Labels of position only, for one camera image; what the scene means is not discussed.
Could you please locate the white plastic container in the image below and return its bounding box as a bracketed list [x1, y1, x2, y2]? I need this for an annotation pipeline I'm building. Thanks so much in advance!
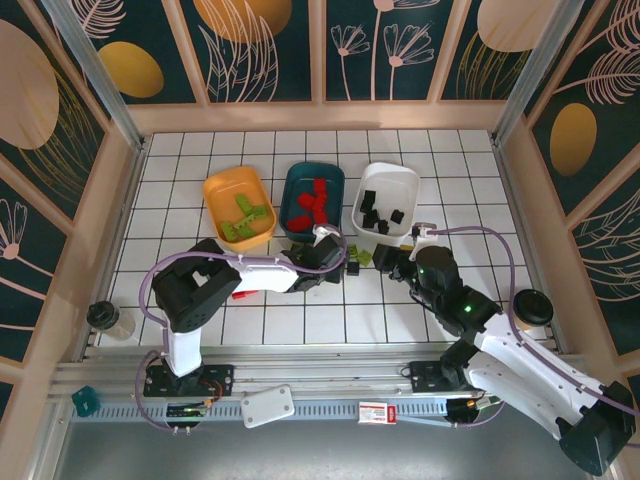
[350, 160, 421, 247]

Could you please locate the teal plastic container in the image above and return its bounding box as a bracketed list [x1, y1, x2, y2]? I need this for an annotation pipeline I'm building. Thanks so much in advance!
[278, 161, 347, 245]

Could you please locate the paper cup with black lid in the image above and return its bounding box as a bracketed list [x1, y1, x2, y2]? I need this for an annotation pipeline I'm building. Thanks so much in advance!
[513, 288, 555, 332]

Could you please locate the yellow plastic container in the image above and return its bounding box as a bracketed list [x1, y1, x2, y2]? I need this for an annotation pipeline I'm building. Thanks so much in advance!
[201, 166, 278, 252]

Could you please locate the white rounded plastic box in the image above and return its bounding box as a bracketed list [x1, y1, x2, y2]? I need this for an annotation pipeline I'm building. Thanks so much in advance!
[240, 383, 295, 429]

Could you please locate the right controller circuit board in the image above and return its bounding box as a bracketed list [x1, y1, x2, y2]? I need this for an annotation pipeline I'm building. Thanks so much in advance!
[446, 394, 503, 416]

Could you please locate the controller circuit board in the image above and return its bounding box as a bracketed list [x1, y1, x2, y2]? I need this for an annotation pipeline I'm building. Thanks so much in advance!
[446, 394, 503, 416]
[166, 399, 210, 419]

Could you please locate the red and white card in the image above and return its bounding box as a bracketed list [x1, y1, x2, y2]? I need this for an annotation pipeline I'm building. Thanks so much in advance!
[356, 400, 399, 425]

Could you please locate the grey metal sheet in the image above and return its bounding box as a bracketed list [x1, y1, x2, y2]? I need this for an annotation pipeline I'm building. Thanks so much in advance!
[49, 419, 606, 480]

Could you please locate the left controller circuit board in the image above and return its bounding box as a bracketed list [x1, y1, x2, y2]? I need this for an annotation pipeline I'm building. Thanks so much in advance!
[166, 399, 210, 419]

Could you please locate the clear bottle with black cap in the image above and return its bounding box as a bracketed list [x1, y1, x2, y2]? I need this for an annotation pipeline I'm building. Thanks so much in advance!
[86, 301, 137, 343]

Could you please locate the teal plastic block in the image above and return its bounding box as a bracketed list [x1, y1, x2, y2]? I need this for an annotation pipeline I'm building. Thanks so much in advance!
[71, 385, 101, 417]

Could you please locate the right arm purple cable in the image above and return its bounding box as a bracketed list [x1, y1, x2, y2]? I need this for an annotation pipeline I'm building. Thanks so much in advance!
[424, 225, 640, 430]

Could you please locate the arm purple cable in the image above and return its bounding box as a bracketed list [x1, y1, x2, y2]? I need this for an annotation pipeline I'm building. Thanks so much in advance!
[424, 225, 640, 430]
[135, 223, 350, 432]

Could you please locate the aluminium mounting rail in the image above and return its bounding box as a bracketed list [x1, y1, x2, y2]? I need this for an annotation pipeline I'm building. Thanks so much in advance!
[49, 342, 591, 401]

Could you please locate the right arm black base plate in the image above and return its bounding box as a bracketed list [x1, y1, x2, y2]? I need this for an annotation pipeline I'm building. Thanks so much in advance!
[408, 360, 500, 394]

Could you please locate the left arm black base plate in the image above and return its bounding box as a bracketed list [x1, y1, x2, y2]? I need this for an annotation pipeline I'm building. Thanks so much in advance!
[143, 363, 236, 398]

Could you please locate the slotted grey cable duct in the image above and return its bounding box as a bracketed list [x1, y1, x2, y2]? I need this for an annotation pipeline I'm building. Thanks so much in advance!
[69, 398, 451, 422]

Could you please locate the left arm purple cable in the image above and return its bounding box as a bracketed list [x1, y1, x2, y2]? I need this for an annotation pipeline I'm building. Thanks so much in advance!
[135, 223, 350, 432]

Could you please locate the aluminium frame post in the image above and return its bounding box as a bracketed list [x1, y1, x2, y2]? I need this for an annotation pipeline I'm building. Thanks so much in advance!
[42, 0, 150, 152]
[489, 0, 564, 146]

